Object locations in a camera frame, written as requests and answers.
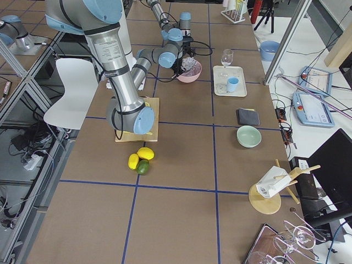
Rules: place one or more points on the teach pendant tablet far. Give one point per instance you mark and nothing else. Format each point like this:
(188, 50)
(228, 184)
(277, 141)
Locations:
(316, 80)

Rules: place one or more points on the black monitor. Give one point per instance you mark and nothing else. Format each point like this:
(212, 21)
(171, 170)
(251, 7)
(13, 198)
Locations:
(334, 176)

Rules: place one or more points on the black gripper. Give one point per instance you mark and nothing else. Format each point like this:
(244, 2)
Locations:
(186, 47)
(179, 65)

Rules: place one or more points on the teach pendant tablet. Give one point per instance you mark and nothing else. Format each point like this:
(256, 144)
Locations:
(316, 80)
(311, 110)

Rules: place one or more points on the white wire cup rack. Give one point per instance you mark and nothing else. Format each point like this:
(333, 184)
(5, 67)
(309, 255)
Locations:
(234, 10)

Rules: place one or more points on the white chair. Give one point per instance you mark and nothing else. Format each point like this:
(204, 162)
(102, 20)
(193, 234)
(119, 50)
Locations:
(80, 84)

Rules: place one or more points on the grey folded cloth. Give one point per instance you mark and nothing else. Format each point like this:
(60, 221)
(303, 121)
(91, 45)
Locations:
(247, 117)

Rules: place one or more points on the teach pendant tablet near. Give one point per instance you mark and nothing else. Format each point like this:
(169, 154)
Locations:
(311, 110)

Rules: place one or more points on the light blue cup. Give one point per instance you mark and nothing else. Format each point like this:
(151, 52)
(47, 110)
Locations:
(232, 84)

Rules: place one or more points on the clear wine glass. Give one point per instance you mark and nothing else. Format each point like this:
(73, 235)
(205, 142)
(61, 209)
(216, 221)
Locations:
(227, 57)

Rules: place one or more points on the cream bear tray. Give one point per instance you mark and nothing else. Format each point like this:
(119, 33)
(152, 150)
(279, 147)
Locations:
(220, 76)

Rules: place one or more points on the green lime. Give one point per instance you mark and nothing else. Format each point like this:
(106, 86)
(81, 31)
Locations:
(143, 166)

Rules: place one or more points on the pink bowl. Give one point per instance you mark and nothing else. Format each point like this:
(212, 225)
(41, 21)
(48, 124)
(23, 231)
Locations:
(191, 75)

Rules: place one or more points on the blue bowl with utensils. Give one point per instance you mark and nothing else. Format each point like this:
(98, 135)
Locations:
(268, 50)

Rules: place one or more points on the green bowl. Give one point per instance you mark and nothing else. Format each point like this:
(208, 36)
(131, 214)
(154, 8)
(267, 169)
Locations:
(248, 136)

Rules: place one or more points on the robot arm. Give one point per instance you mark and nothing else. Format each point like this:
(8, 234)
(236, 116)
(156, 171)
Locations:
(167, 19)
(100, 22)

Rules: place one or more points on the clear ice cubes pile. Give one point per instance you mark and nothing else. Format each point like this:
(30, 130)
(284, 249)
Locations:
(191, 66)

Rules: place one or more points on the wooden stand with base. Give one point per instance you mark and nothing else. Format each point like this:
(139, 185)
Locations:
(264, 195)

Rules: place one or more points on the whole yellow lemon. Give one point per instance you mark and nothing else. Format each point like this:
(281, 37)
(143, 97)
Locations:
(145, 153)

